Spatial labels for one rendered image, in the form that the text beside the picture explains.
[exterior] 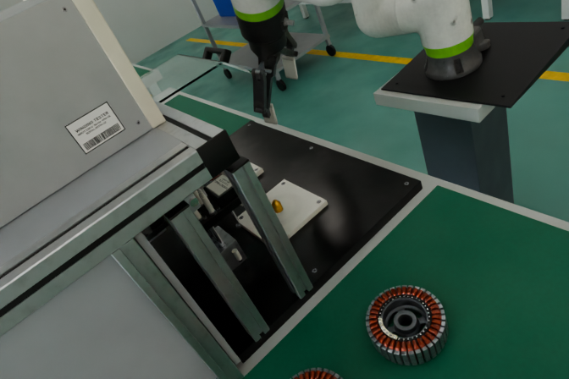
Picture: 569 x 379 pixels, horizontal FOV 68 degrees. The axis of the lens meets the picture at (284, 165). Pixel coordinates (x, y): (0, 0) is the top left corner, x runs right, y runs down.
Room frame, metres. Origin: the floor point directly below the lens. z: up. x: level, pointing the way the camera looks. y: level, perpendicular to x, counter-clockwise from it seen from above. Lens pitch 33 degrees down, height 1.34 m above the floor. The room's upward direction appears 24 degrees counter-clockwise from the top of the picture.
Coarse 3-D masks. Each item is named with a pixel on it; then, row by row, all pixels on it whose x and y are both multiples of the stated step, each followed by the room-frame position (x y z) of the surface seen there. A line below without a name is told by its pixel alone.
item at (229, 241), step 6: (216, 228) 0.70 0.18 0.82; (222, 234) 0.67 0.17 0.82; (228, 234) 0.66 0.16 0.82; (228, 240) 0.64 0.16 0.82; (234, 240) 0.64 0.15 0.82; (216, 246) 0.64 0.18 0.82; (222, 246) 0.63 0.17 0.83; (228, 246) 0.63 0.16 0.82; (234, 246) 0.63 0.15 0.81; (222, 252) 0.62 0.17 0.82; (228, 252) 0.63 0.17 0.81; (240, 252) 0.63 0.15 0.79; (228, 258) 0.62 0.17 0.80; (234, 258) 0.63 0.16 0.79; (228, 264) 0.62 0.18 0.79; (234, 264) 0.62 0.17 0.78
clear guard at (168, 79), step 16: (160, 64) 1.11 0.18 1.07; (176, 64) 1.04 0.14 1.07; (192, 64) 0.98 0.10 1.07; (208, 64) 0.93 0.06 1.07; (224, 64) 0.92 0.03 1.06; (144, 80) 1.03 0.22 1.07; (160, 80) 0.97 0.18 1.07; (176, 80) 0.92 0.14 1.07; (192, 80) 0.88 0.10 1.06; (160, 96) 0.87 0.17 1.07
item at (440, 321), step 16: (400, 288) 0.41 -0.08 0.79; (416, 288) 0.40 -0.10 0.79; (384, 304) 0.40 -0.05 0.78; (400, 304) 0.40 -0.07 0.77; (416, 304) 0.39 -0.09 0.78; (432, 304) 0.37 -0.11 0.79; (368, 320) 0.39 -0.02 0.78; (384, 320) 0.39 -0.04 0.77; (400, 320) 0.38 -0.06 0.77; (416, 320) 0.36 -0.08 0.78; (432, 320) 0.35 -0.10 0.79; (384, 336) 0.35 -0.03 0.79; (416, 336) 0.33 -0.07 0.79; (432, 336) 0.32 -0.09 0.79; (384, 352) 0.34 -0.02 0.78; (400, 352) 0.33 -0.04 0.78; (416, 352) 0.32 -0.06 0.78; (432, 352) 0.31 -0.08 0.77
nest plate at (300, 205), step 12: (276, 192) 0.78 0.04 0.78; (288, 192) 0.77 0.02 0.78; (300, 192) 0.75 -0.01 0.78; (288, 204) 0.73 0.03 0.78; (300, 204) 0.71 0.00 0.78; (312, 204) 0.69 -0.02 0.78; (324, 204) 0.68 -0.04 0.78; (240, 216) 0.76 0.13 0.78; (288, 216) 0.69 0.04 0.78; (300, 216) 0.67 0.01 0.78; (312, 216) 0.67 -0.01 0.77; (252, 228) 0.70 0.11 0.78; (288, 228) 0.65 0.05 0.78; (300, 228) 0.65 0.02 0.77
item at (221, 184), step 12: (216, 180) 0.71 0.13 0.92; (228, 180) 0.69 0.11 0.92; (216, 192) 0.67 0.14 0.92; (228, 192) 0.66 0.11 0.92; (216, 204) 0.67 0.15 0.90; (228, 204) 0.65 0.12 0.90; (240, 204) 0.66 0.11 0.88; (204, 216) 0.64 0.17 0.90; (216, 216) 0.64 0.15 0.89; (204, 228) 0.62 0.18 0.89; (216, 240) 0.64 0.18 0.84
